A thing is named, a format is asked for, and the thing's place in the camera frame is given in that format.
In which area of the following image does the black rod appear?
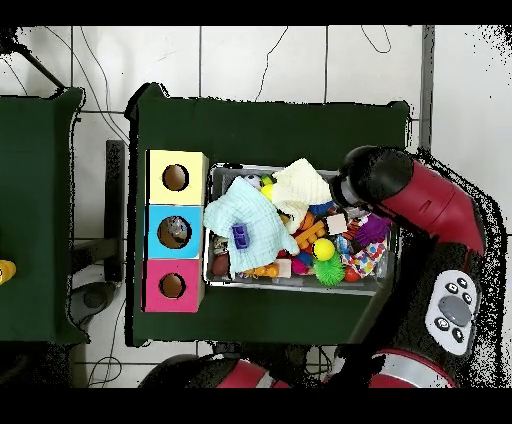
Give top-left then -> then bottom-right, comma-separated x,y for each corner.
13,41 -> 68,91

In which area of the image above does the colourful polka dot cloth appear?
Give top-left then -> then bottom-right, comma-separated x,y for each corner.
339,238 -> 388,279

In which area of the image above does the blue plastic building block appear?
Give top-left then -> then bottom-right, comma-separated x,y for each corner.
230,222 -> 251,251

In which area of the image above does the dark green table cloth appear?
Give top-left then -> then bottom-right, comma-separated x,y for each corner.
124,82 -> 411,348
0,86 -> 91,346

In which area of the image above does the grey metal post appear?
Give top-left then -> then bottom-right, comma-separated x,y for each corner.
417,25 -> 436,151

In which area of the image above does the plain yellow ball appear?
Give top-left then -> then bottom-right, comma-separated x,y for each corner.
312,238 -> 336,262

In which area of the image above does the clear packet with blue print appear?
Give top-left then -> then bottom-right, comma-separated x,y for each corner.
165,216 -> 192,243

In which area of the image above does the cream waffle cloth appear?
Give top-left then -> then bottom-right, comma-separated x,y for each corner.
270,157 -> 334,236

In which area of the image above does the purple knobbly rubber toy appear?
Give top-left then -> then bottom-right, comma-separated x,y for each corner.
354,213 -> 393,248

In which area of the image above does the yellow toy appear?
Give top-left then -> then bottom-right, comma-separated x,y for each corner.
0,259 -> 18,286

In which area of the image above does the silver wire mesh bin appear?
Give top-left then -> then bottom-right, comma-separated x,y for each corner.
202,162 -> 397,298

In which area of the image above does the green spiky rubber ball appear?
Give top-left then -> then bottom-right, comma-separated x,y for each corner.
312,253 -> 346,288

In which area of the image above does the mint green waffle cloth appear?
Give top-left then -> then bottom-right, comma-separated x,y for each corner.
202,175 -> 300,279

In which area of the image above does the wooden box with three holes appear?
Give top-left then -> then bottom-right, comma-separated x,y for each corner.
141,149 -> 210,314

